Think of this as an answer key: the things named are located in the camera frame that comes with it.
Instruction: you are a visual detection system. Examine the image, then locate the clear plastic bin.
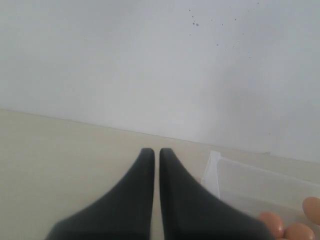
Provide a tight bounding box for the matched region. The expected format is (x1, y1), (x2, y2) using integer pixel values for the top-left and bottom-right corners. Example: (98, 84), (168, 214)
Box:
(201, 151), (320, 239)

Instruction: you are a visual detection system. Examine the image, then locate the brown egg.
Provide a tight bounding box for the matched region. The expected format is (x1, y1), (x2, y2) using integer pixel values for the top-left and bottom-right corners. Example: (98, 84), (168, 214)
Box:
(302, 196), (320, 226)
(284, 223), (316, 240)
(258, 211), (285, 239)

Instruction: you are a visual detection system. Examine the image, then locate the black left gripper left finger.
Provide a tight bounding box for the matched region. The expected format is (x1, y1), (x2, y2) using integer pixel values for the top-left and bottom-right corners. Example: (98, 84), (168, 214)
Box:
(46, 148), (155, 240)

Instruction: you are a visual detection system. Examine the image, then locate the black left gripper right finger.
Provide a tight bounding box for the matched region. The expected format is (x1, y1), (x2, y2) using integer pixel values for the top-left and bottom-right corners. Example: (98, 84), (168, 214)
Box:
(159, 148), (274, 240)

